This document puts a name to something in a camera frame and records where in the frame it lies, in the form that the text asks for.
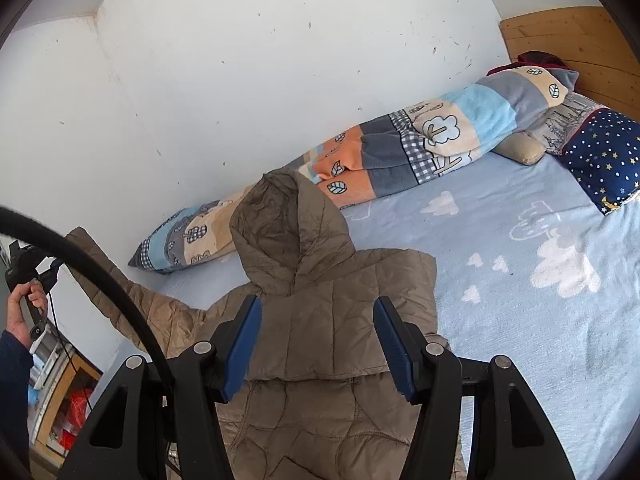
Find black cable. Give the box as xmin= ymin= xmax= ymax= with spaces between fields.
xmin=0 ymin=206 xmax=175 ymax=466

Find person's left forearm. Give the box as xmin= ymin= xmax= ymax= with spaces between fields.
xmin=0 ymin=329 xmax=35 ymax=463

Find person's left hand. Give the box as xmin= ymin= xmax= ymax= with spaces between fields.
xmin=2 ymin=281 xmax=50 ymax=352

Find red plastic bag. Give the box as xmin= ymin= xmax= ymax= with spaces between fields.
xmin=59 ymin=389 xmax=94 ymax=450

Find brown quilted hooded jacket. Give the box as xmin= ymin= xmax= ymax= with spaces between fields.
xmin=64 ymin=166 xmax=468 ymax=480

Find wooden cabinet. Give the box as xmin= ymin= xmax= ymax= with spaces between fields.
xmin=29 ymin=344 xmax=104 ymax=457

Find navy star print pillow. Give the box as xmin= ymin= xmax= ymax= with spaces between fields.
xmin=561 ymin=108 xmax=640 ymax=217

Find light blue cloud bed sheet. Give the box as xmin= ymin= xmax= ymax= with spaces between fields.
xmin=157 ymin=147 xmax=640 ymax=480

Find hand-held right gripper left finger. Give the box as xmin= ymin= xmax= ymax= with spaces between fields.
xmin=59 ymin=295 xmax=264 ymax=480

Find beige cushion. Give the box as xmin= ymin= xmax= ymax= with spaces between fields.
xmin=491 ymin=131 xmax=547 ymax=166

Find patchwork printed fleece blanket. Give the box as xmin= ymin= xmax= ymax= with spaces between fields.
xmin=128 ymin=65 xmax=580 ymax=275

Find grey printed pillow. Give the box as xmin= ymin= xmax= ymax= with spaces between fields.
xmin=527 ymin=92 xmax=608 ymax=156

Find dark red cloth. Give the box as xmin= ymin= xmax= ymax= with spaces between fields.
xmin=487 ymin=50 xmax=568 ymax=77

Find wooden headboard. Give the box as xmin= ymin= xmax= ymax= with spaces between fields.
xmin=499 ymin=6 xmax=640 ymax=122

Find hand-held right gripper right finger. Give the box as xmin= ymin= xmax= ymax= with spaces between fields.
xmin=373 ymin=295 xmax=577 ymax=480

